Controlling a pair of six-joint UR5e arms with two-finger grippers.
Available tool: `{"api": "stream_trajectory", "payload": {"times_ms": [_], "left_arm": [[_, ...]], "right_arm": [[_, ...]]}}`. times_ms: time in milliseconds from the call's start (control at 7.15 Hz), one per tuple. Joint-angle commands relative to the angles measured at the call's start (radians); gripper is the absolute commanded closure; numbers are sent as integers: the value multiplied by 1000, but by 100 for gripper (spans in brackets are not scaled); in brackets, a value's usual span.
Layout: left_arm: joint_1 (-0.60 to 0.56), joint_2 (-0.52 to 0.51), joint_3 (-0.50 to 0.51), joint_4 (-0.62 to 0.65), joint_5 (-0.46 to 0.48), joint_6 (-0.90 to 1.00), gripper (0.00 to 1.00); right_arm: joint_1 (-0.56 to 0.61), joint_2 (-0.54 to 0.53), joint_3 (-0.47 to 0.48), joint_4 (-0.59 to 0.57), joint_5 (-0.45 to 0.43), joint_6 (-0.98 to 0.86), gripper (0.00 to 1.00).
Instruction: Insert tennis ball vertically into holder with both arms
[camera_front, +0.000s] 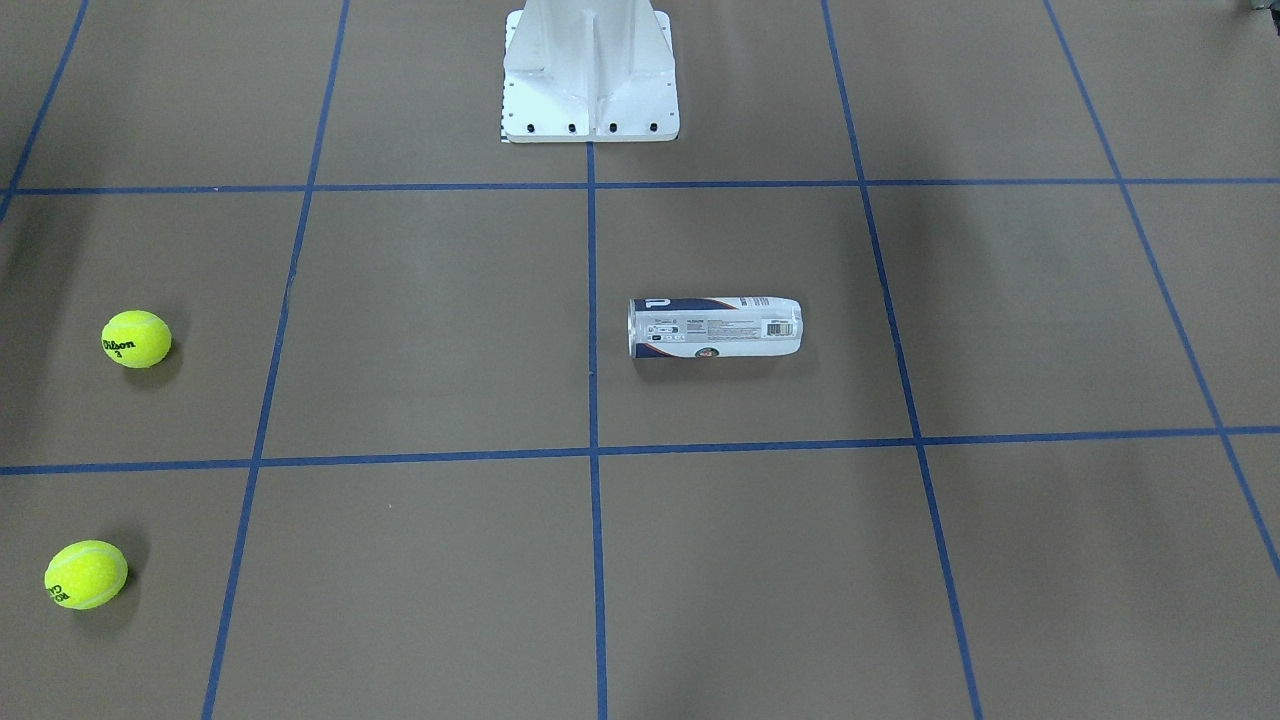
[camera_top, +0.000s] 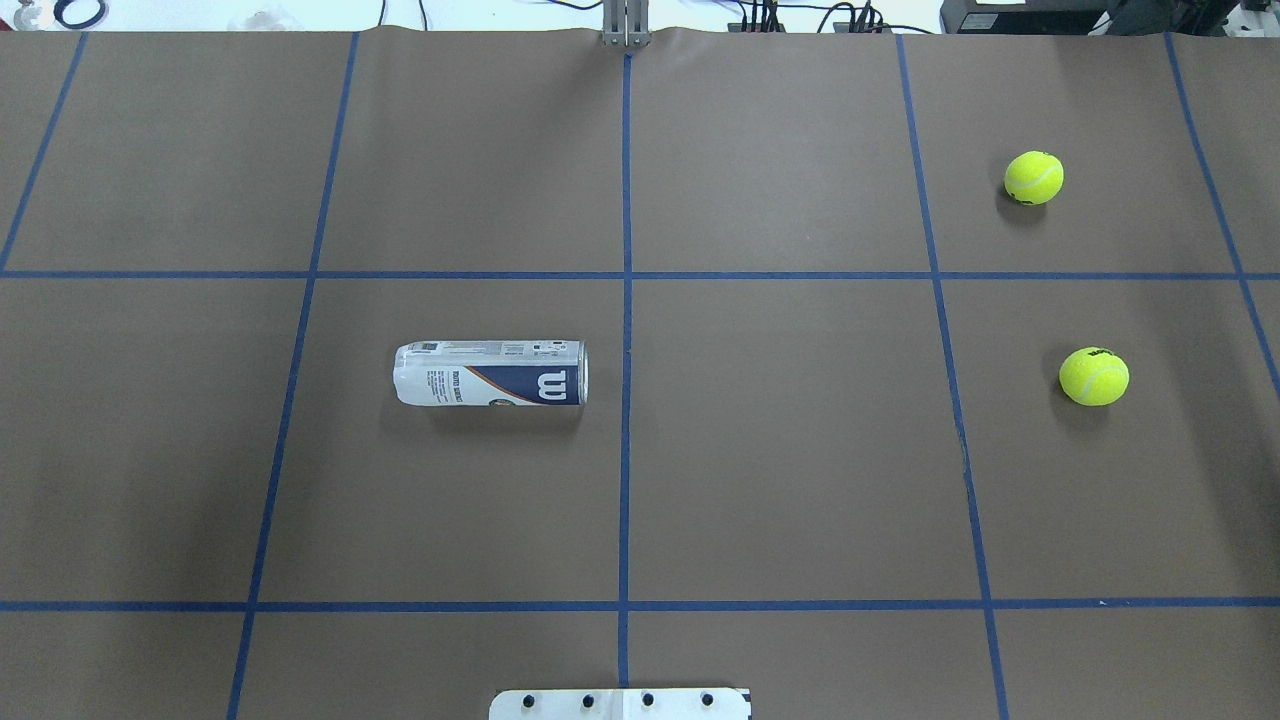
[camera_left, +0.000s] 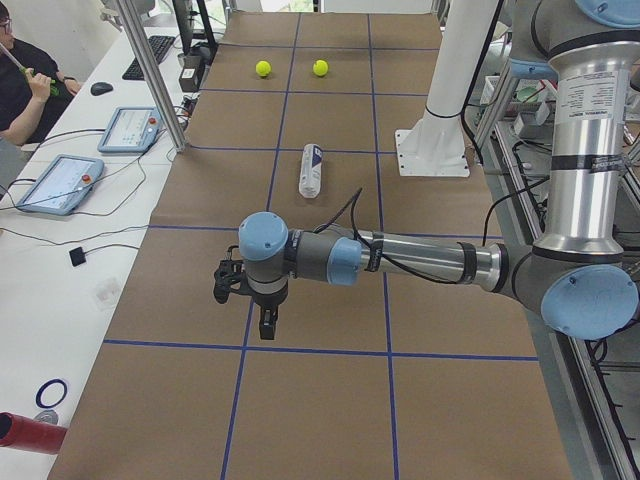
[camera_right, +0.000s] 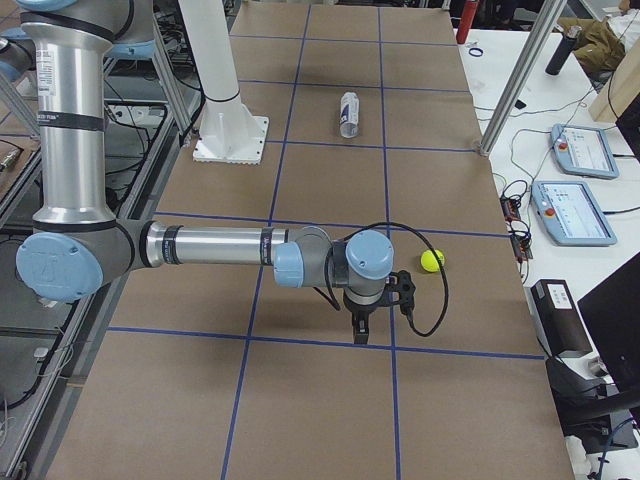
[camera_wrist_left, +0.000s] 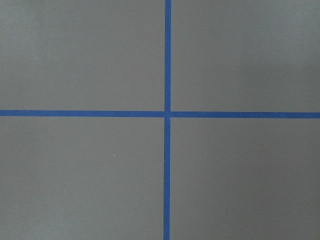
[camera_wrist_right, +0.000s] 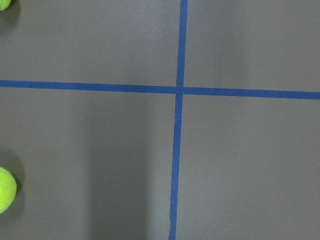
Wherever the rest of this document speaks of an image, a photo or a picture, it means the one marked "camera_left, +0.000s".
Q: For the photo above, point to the small black square pad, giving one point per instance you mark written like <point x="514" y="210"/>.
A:
<point x="77" y="256"/>

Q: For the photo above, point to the yellow tennis ball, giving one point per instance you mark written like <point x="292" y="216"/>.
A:
<point x="263" y="68"/>
<point x="320" y="68"/>

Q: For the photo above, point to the near blue teach pendant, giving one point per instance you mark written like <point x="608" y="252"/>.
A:
<point x="63" y="186"/>

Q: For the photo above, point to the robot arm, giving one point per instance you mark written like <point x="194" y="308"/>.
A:
<point x="572" y="274"/>

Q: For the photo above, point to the aluminium frame post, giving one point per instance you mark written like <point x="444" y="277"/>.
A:
<point x="143" y="52"/>

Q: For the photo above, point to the red cylinder bottle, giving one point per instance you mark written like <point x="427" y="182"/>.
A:
<point x="22" y="433"/>

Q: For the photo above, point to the seated person in black shirt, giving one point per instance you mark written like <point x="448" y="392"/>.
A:
<point x="34" y="91"/>

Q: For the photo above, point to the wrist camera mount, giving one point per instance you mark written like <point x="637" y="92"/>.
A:
<point x="230" y="278"/>

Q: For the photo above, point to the white blue tennis ball can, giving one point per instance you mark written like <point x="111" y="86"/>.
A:
<point x="310" y="171"/>

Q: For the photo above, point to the blue tape roll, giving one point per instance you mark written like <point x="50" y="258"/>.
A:
<point x="51" y="393"/>

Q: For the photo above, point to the blue teach pendant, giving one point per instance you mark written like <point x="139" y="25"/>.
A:
<point x="131" y="130"/>
<point x="63" y="186"/>

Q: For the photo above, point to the black small computer box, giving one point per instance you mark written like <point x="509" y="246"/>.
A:
<point x="193" y="67"/>

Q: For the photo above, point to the white camera post with base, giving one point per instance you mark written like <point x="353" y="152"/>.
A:
<point x="435" y="146"/>

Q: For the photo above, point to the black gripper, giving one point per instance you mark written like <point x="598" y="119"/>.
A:
<point x="268" y="301"/>

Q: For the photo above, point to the black computer mouse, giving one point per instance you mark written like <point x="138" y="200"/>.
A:
<point x="101" y="88"/>

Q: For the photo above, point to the black computer monitor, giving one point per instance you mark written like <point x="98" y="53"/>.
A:
<point x="186" y="16"/>

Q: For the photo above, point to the far blue teach pendant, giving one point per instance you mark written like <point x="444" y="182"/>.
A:
<point x="131" y="130"/>

